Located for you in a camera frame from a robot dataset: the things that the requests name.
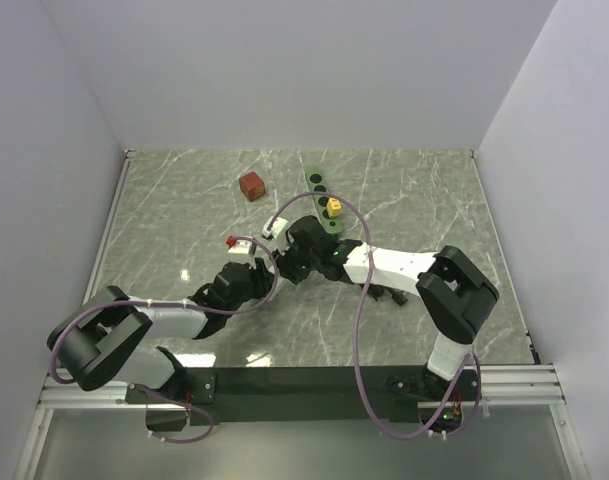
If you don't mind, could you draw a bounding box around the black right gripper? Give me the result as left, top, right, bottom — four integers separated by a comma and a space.
269, 235, 320, 287

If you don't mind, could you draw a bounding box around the yellow plug adapter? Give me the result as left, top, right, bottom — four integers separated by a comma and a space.
326, 197, 342, 219

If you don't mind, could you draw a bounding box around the green power strip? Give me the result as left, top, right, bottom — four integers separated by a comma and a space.
305, 167, 344, 237

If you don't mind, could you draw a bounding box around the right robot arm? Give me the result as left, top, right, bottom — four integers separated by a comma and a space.
262, 215, 499, 399

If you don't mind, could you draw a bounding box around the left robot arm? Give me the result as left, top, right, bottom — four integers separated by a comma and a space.
47, 258, 279, 402

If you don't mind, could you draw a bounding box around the red plug adapter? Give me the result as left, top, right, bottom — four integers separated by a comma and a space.
238, 171, 265, 202

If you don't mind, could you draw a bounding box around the black base beam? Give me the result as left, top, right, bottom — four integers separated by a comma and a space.
123, 366, 485, 429

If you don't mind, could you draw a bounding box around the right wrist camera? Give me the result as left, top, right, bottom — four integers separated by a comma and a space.
261, 217, 290, 249

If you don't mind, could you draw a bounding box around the black coiled cable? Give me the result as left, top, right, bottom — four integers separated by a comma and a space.
366, 284, 410, 306

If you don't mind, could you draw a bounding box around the aluminium frame rail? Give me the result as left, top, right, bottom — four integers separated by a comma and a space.
36, 364, 568, 409

